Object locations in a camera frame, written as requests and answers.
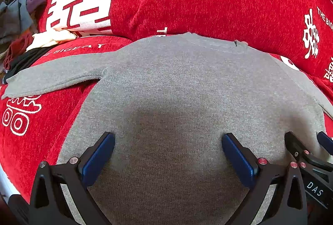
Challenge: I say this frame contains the red wedding bed cover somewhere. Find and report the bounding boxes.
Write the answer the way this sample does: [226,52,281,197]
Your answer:
[0,32,333,205]

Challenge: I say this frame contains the grey clothes pile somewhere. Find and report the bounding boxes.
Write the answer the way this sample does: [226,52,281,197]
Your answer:
[1,0,33,46]

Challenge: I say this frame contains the grey knit sweater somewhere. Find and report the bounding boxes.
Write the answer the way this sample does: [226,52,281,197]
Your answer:
[4,33,332,224]

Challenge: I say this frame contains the dark red garment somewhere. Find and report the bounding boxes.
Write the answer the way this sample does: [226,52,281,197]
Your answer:
[3,31,33,70]

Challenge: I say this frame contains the black garment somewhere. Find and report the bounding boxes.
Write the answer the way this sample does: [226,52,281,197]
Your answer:
[3,45,56,84]

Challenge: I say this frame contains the cream white garment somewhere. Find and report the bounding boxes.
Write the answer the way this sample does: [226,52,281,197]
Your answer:
[26,29,77,52]

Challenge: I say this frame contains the purple garment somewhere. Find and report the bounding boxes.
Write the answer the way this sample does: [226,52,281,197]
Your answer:
[25,0,47,14]

